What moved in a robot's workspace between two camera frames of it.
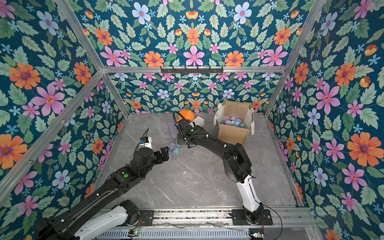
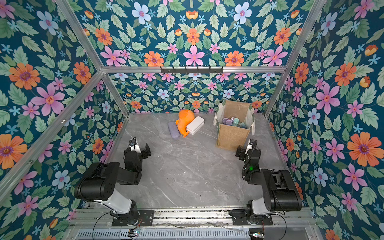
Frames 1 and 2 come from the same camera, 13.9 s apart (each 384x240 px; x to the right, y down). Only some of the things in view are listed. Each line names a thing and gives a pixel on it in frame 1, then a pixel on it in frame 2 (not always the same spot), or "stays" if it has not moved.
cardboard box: [234, 120] stays
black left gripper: [165, 155] → [143, 154]
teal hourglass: [176, 150] → [236, 121]
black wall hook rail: [192, 71] stays
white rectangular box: [198, 121] stays
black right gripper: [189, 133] → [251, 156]
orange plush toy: [188, 114] stays
